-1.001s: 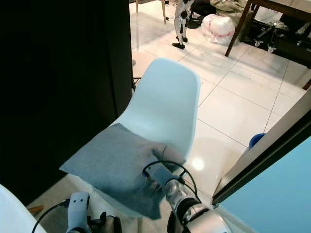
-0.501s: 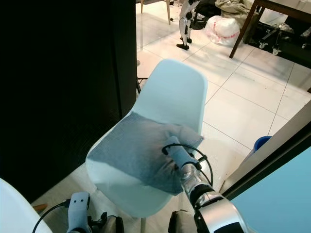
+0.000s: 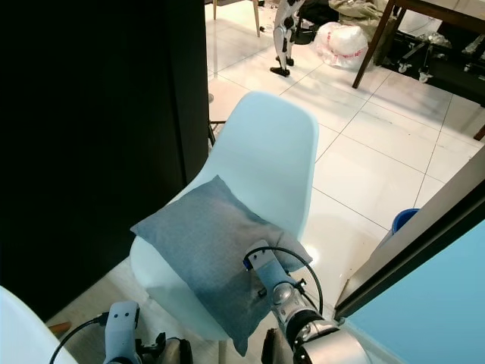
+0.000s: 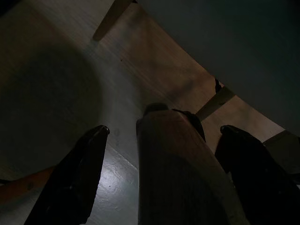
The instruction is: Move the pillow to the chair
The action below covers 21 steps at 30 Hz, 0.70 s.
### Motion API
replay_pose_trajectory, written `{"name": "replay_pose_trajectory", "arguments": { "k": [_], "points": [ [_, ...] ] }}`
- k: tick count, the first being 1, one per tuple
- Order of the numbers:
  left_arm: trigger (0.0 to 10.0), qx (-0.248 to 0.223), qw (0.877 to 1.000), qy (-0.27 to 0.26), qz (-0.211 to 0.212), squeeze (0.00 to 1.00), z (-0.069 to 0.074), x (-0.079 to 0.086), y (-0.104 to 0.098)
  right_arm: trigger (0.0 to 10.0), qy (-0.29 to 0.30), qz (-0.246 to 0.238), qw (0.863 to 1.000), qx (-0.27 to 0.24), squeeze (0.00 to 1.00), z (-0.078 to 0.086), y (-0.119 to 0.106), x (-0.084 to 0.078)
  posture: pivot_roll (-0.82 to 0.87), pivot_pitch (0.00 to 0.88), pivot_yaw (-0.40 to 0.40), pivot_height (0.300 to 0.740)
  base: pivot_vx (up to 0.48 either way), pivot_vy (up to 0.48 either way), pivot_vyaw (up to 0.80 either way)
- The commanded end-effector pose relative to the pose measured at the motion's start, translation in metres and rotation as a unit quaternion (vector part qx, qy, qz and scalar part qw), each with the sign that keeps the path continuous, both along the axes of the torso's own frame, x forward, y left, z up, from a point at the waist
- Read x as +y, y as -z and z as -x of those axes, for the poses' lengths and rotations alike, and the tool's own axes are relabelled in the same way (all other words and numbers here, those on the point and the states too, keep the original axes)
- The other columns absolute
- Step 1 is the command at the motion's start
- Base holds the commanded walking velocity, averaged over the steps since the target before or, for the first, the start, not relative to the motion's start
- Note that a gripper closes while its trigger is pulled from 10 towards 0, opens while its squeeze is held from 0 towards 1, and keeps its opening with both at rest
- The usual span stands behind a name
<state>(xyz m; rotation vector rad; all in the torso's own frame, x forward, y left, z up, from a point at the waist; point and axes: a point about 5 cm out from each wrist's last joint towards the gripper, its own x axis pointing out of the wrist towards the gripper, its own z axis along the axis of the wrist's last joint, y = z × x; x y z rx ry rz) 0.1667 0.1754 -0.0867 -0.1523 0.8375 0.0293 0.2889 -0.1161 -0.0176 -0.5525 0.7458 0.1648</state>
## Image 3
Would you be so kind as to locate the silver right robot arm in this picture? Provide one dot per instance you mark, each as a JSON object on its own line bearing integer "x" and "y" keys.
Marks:
{"x": 322, "y": 337}

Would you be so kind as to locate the white plastic shell chair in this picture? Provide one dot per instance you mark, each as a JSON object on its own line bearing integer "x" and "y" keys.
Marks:
{"x": 273, "y": 144}
{"x": 30, "y": 330}

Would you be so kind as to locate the black door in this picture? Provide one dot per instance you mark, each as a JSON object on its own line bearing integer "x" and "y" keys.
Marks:
{"x": 98, "y": 136}

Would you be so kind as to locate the black framed light blue panel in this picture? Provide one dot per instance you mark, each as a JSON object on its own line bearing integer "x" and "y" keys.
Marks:
{"x": 424, "y": 303}

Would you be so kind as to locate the blue bucket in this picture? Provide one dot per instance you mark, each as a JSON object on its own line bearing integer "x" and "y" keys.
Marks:
{"x": 405, "y": 220}

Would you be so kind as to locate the white humanoid robot leg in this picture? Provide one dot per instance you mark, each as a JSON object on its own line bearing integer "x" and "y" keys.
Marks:
{"x": 282, "y": 38}

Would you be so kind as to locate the white plastic bag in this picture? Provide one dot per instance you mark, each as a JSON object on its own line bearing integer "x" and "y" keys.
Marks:
{"x": 342, "y": 44}

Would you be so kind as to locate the beige cloth pile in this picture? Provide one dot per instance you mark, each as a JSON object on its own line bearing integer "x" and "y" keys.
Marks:
{"x": 356, "y": 9}

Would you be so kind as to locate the black wheeled equipment base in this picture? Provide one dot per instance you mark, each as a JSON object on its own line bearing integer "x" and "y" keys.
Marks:
{"x": 436, "y": 57}

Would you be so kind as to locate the dark wooden table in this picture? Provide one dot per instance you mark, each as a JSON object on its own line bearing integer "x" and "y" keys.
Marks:
{"x": 424, "y": 9}

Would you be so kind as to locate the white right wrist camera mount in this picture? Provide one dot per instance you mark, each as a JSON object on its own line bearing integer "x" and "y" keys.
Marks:
{"x": 267, "y": 265}

